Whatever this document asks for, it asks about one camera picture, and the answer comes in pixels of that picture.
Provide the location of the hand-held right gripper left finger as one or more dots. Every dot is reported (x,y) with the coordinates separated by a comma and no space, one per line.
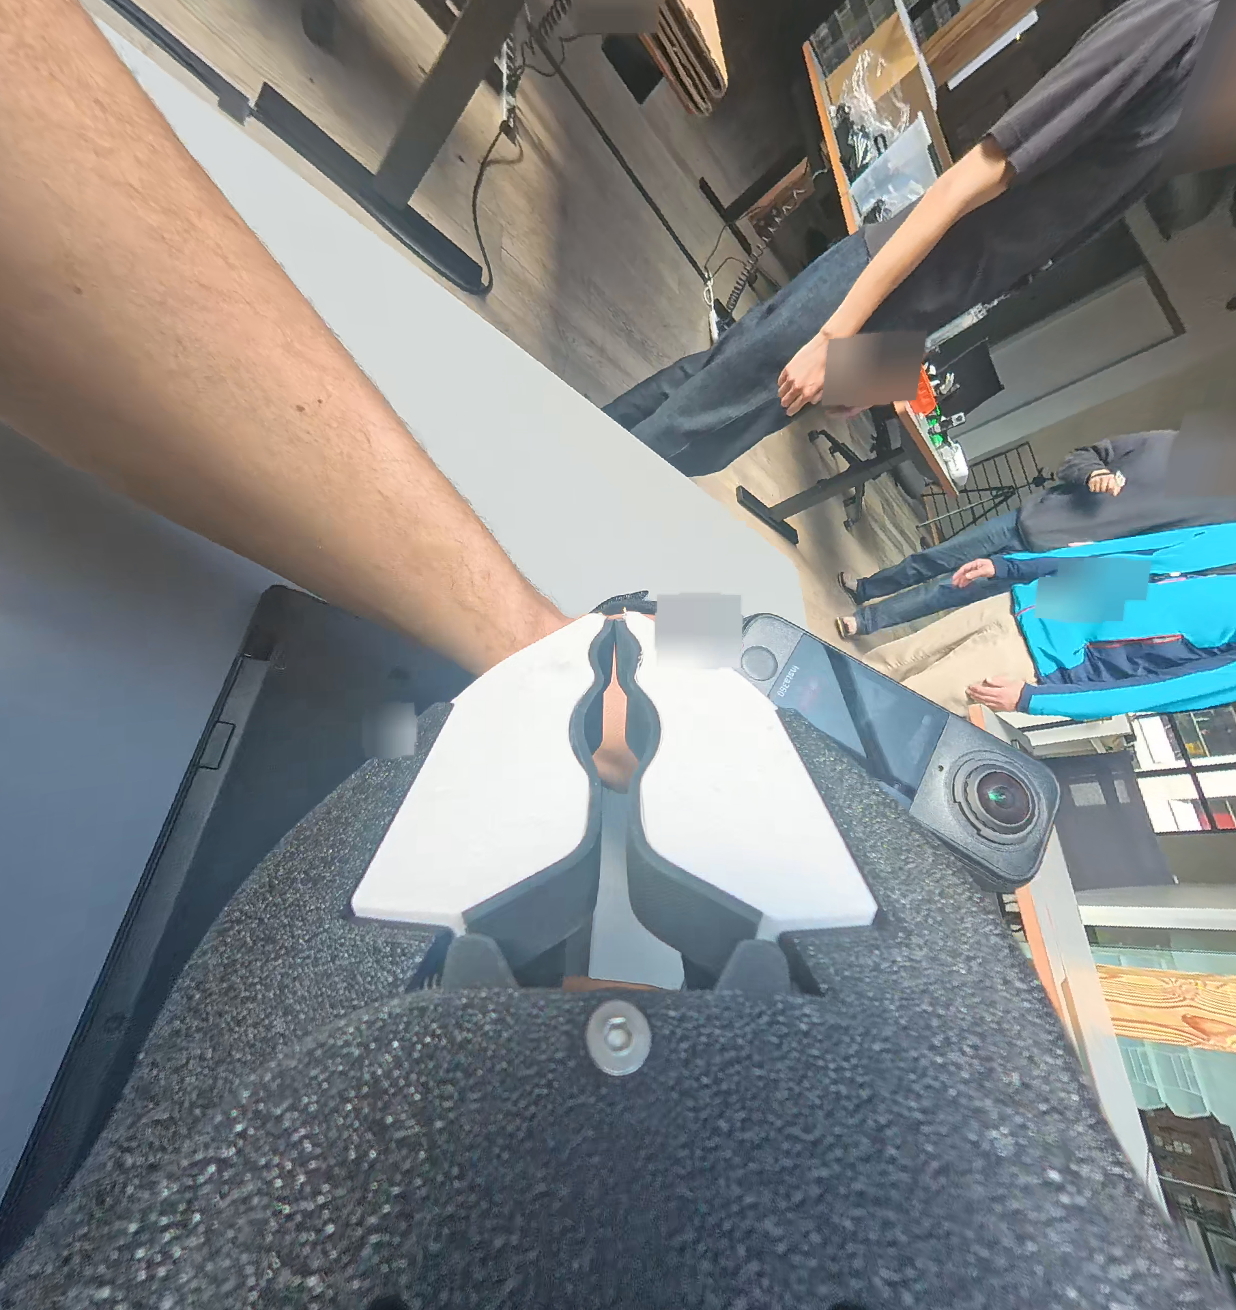
(476,798)

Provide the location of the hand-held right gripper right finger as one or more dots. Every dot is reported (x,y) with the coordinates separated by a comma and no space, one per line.
(762,819)

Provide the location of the black laptop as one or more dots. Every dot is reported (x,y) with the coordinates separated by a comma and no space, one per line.
(301,655)

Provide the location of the person's left forearm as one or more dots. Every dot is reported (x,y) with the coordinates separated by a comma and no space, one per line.
(219,308)

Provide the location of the wooden plank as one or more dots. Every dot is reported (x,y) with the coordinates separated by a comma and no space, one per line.
(1192,1009)

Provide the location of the wooden shelf unit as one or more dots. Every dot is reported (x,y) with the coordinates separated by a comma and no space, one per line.
(884,103)

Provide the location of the cardboard stack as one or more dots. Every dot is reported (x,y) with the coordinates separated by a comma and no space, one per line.
(690,51)

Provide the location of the grey standing desk frame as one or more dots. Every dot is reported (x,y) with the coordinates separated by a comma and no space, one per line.
(445,103)

